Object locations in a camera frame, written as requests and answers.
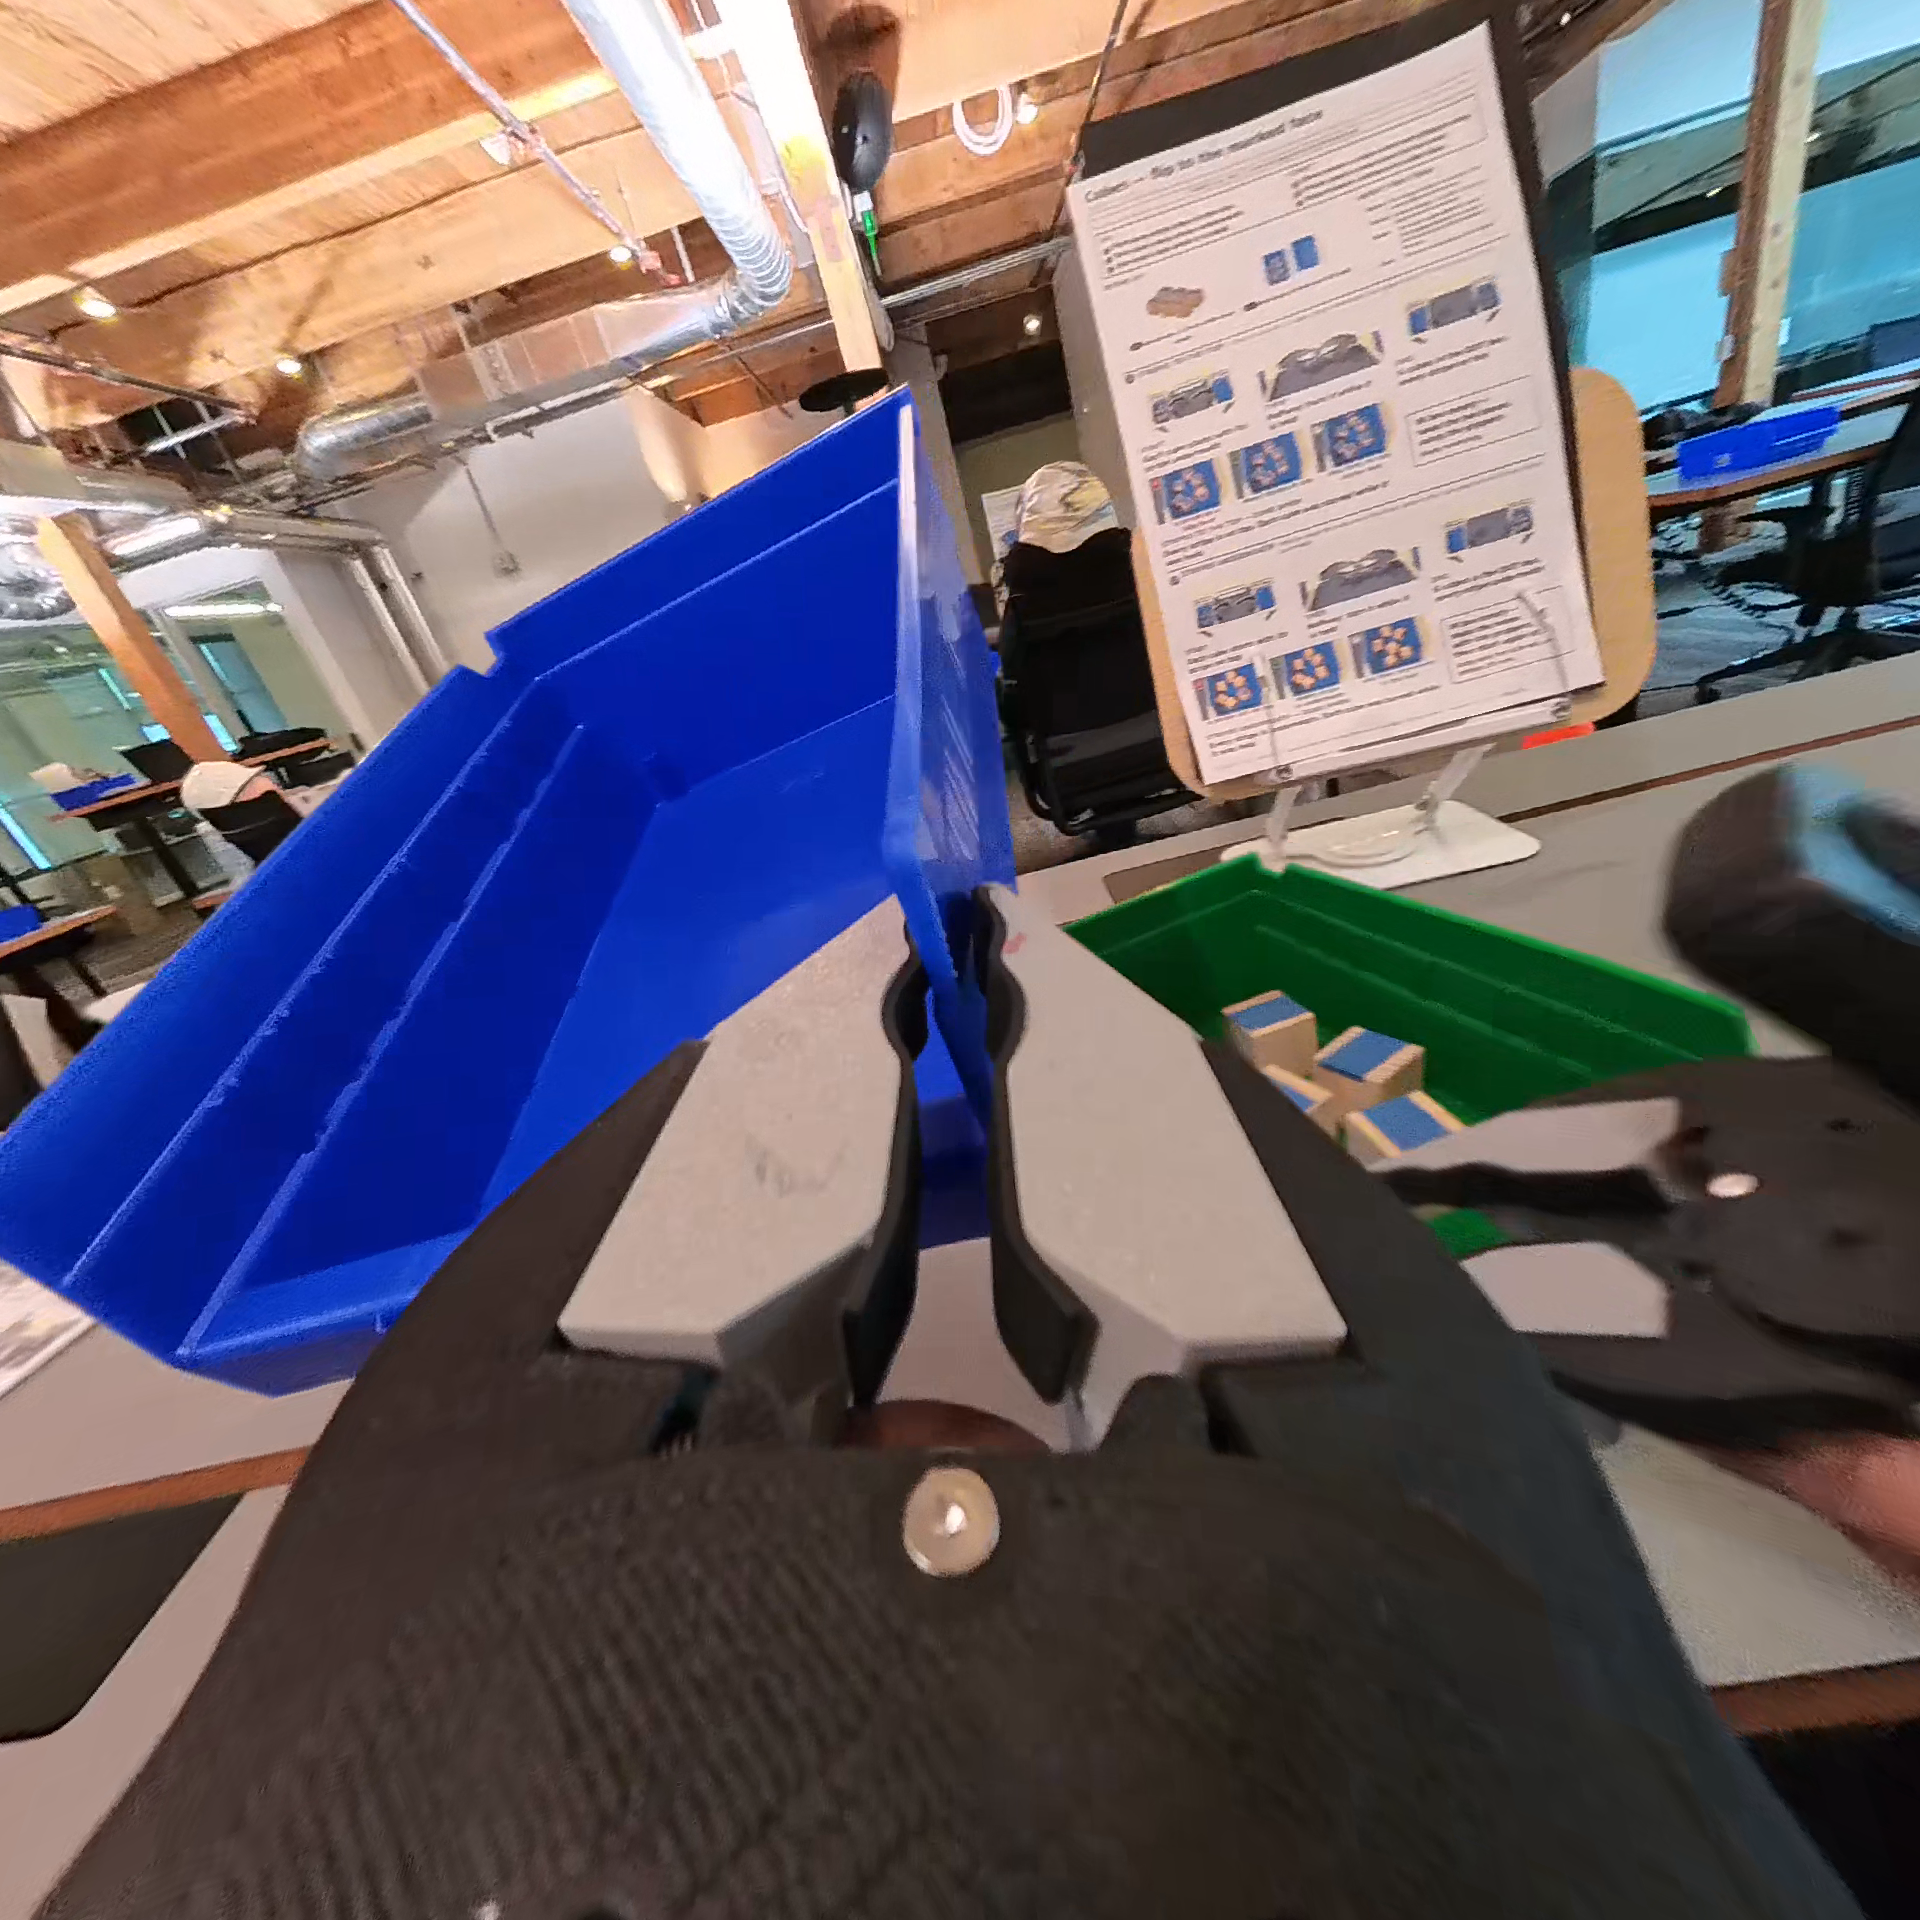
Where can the green plastic bin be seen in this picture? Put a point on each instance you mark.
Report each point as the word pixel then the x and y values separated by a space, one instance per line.
pixel 1440 974

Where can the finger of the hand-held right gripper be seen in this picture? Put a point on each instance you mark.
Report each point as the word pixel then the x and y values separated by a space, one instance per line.
pixel 1590 1137
pixel 1583 1292

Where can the person's right hand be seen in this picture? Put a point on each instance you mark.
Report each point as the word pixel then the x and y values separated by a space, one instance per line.
pixel 1875 1484

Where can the silver air duct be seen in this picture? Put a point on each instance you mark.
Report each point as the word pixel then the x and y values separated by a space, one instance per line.
pixel 704 151

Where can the laminated paper sheet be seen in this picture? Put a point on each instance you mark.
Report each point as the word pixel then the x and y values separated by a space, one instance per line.
pixel 38 1334

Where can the instruction sheet on white stand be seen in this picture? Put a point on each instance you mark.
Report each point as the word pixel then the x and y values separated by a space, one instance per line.
pixel 1612 524

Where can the black ceiling speaker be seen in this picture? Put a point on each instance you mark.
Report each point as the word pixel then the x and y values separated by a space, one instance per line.
pixel 862 128

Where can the small blue storage bin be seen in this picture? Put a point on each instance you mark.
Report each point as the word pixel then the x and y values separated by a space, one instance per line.
pixel 1754 443

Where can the blue plastic bin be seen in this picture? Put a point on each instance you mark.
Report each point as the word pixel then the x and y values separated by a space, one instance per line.
pixel 524 974

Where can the black office chair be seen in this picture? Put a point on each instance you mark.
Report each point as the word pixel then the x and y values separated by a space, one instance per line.
pixel 1080 675
pixel 1860 555

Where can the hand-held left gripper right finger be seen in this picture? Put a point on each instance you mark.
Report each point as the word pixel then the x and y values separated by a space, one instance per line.
pixel 1154 1200

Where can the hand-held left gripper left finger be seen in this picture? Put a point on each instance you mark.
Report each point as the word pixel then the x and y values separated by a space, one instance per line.
pixel 750 1184

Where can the black floor lamp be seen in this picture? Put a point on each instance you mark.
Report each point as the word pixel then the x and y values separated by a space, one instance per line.
pixel 840 393

